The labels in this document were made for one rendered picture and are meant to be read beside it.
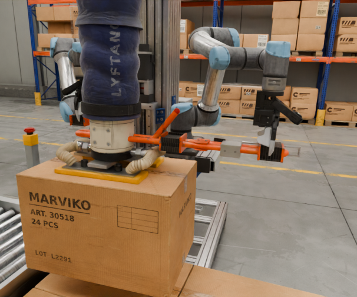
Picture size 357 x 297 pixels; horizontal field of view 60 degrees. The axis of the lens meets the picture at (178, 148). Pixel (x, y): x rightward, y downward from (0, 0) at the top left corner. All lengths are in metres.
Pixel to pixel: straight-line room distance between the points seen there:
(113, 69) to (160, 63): 0.74
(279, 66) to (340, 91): 8.68
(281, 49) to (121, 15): 0.52
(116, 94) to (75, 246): 0.58
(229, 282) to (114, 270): 0.55
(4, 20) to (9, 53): 1.12
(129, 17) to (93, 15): 0.12
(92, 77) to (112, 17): 0.21
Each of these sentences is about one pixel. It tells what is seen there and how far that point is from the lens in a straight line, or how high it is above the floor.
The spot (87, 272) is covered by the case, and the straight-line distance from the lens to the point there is 1.31.
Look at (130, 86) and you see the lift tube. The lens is 1.15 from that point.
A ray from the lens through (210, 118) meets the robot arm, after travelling 1.67.
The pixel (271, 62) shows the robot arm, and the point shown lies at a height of 1.49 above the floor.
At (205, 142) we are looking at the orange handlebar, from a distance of 1.11.
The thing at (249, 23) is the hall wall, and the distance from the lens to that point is 9.57.
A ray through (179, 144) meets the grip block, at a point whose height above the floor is 1.20.
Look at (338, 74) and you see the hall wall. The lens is 9.65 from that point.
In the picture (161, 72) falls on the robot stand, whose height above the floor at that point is 1.42.
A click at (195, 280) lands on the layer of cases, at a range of 1.52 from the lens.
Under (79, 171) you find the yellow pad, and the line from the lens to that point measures 1.20.
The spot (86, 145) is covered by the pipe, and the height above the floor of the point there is 1.15.
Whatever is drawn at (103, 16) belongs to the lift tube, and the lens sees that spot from 1.12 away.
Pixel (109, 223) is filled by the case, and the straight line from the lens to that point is 1.14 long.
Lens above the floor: 1.50
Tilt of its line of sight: 16 degrees down
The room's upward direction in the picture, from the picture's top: 1 degrees clockwise
